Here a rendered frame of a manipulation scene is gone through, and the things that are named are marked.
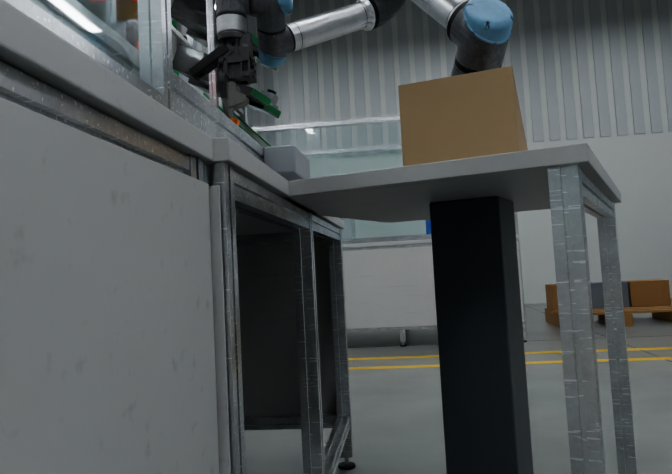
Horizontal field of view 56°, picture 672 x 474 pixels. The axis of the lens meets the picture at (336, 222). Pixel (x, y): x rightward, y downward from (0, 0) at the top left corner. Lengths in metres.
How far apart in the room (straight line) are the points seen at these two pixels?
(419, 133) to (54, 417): 1.15
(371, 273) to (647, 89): 6.63
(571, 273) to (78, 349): 0.76
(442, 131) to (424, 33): 9.24
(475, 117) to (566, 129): 9.02
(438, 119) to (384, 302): 4.06
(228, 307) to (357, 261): 4.67
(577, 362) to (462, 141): 0.60
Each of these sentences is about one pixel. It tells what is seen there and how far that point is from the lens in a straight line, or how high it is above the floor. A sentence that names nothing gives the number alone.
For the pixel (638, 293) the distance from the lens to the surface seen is 7.13.
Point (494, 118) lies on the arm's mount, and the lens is 1.44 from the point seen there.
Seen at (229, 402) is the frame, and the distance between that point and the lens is 0.81.
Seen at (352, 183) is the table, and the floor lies 0.84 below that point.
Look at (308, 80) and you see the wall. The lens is 10.58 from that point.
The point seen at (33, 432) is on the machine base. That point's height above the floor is 0.60.
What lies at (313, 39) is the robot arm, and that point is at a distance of 1.79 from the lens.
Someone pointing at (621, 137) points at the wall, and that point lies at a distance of 10.66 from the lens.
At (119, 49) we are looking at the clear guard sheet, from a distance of 0.68.
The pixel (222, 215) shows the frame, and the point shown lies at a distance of 0.80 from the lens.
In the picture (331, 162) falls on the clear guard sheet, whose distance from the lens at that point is 5.58.
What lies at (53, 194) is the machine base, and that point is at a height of 0.75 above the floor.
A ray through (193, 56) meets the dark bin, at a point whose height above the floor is 1.33.
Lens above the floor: 0.69
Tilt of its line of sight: 4 degrees up
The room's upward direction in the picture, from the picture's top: 3 degrees counter-clockwise
